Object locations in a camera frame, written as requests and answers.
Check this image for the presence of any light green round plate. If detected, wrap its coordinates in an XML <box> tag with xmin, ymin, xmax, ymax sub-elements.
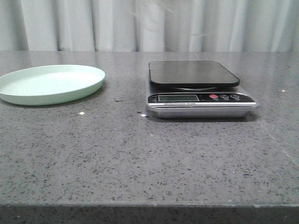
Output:
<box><xmin>0</xmin><ymin>64</ymin><xmax>106</xmax><ymax>105</ymax></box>

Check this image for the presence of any white pleated curtain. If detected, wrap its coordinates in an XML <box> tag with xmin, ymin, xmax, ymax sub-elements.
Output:
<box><xmin>0</xmin><ymin>0</ymin><xmax>299</xmax><ymax>52</ymax></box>

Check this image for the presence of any white vermicelli noodle bundle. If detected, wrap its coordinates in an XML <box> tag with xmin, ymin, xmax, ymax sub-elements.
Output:
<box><xmin>132</xmin><ymin>0</ymin><xmax>209</xmax><ymax>42</ymax></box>

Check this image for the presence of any silver black kitchen scale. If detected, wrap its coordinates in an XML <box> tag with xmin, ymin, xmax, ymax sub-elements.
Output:
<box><xmin>146</xmin><ymin>61</ymin><xmax>258</xmax><ymax>119</ymax></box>

